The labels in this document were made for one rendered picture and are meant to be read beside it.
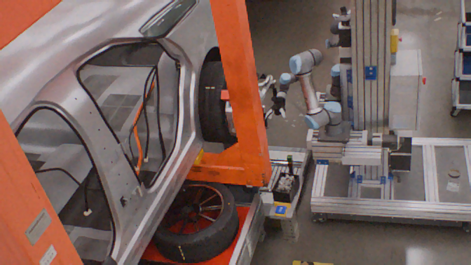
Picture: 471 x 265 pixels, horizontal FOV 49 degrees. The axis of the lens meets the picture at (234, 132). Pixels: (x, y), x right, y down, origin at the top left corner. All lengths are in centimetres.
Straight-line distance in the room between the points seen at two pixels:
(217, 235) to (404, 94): 160
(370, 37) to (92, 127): 186
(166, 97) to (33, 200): 243
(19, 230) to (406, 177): 332
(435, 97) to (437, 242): 189
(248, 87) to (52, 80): 122
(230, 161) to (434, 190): 157
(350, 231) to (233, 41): 185
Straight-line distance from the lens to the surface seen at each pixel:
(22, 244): 157
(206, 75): 399
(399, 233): 420
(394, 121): 383
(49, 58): 285
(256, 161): 369
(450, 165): 447
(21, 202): 154
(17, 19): 155
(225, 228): 369
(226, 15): 308
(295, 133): 514
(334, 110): 363
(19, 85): 269
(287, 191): 375
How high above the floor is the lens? 316
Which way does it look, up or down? 37 degrees down
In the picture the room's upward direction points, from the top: 12 degrees counter-clockwise
